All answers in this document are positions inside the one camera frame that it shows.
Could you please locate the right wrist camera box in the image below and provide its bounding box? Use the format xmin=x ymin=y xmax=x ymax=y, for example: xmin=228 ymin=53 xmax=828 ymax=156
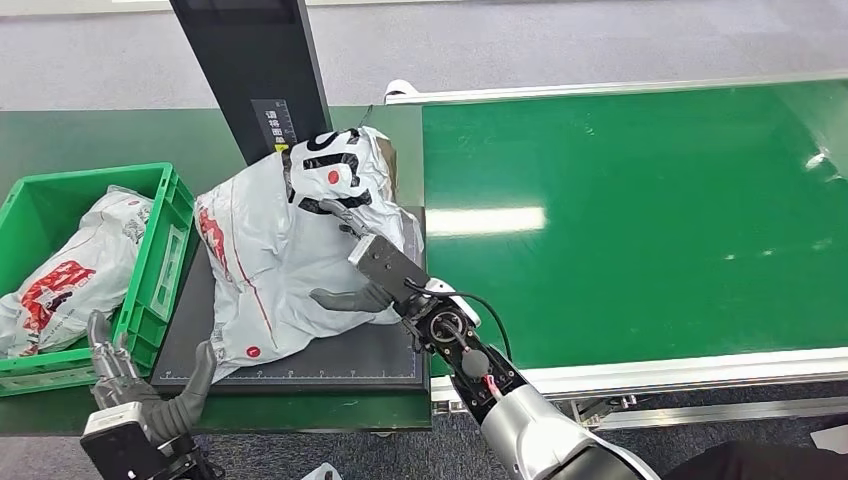
xmin=347 ymin=233 xmax=433 ymax=313

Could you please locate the green conveyor belt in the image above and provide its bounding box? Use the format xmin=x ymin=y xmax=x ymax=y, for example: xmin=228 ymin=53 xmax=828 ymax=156
xmin=421 ymin=79 xmax=848 ymax=378

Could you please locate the white roller end cap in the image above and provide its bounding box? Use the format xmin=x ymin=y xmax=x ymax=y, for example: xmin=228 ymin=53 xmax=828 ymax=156
xmin=383 ymin=79 xmax=419 ymax=107

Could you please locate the white courier bag black print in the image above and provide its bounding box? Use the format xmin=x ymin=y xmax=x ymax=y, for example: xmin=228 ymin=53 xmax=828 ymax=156
xmin=193 ymin=125 xmax=427 ymax=386

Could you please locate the black fabric object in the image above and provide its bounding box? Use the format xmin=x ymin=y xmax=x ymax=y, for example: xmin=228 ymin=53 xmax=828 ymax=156
xmin=661 ymin=415 xmax=848 ymax=480

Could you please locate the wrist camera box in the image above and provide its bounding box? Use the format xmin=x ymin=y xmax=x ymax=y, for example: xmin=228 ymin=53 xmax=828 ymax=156
xmin=347 ymin=233 xmax=433 ymax=313
xmin=78 ymin=402 xmax=176 ymax=480

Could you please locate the white flat sheet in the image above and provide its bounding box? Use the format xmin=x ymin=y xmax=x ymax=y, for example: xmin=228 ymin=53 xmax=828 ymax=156
xmin=809 ymin=423 xmax=848 ymax=456

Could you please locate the aluminium conveyor frame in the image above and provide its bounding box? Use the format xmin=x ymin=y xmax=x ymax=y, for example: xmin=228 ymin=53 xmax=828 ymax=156
xmin=382 ymin=69 xmax=848 ymax=433

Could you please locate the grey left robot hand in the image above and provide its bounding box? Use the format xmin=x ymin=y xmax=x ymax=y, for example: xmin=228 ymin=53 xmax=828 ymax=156
xmin=86 ymin=309 xmax=219 ymax=445

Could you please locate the black inbound scanner machine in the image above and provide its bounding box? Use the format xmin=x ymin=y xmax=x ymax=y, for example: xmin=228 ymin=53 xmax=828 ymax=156
xmin=148 ymin=0 xmax=431 ymax=398

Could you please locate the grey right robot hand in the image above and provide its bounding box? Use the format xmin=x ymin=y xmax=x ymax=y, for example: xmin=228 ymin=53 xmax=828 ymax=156
xmin=309 ymin=197 xmax=394 ymax=315

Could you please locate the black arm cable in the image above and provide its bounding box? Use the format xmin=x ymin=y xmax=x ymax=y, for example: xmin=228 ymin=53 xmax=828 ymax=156
xmin=404 ymin=278 xmax=515 ymax=363

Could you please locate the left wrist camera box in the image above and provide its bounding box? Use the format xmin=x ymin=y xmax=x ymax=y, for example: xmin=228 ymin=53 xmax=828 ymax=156
xmin=78 ymin=402 xmax=176 ymax=480

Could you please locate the white courier bag red print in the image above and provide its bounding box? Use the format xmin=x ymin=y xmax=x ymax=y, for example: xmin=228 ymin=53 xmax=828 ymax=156
xmin=0 ymin=185 xmax=155 ymax=360

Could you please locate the green plastic crate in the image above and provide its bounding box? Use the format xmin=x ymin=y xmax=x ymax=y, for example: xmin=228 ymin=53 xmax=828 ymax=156
xmin=0 ymin=162 xmax=200 ymax=399

